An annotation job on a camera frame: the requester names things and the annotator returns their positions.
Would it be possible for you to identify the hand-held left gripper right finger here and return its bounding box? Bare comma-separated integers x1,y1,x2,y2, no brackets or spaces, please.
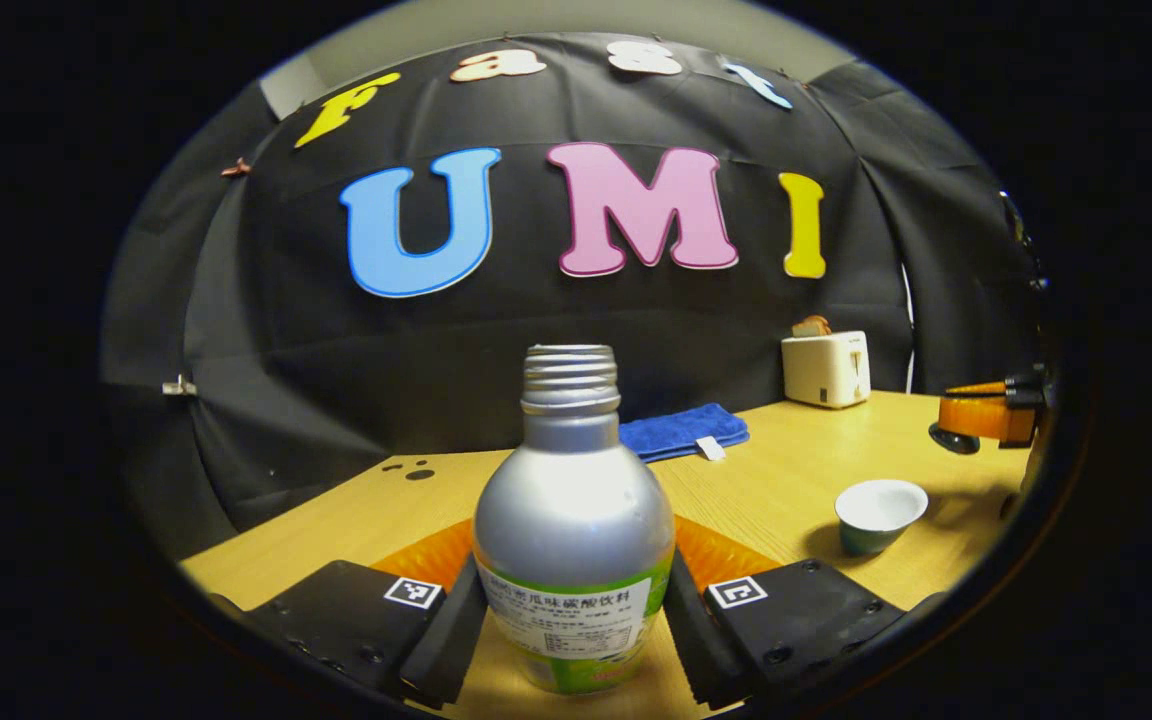
664,515,947,711

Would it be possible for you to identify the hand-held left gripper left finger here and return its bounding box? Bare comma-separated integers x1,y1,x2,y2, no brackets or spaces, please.
208,518,490,711

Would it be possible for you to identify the silver green water bottle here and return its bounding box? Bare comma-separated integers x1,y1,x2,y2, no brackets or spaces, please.
472,345,677,696

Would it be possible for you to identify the folded blue towel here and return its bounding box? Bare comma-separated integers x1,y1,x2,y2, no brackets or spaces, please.
619,403,750,463

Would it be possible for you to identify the teal teacup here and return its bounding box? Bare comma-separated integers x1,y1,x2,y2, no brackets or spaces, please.
834,479,930,557

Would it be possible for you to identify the white toaster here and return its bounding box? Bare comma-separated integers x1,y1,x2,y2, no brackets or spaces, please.
781,331,872,410

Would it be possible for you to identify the teal teacup lid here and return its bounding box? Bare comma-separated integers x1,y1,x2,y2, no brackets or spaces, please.
928,421,983,457

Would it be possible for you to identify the black backdrop cloth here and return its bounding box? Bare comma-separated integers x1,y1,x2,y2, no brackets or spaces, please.
101,30,1047,561

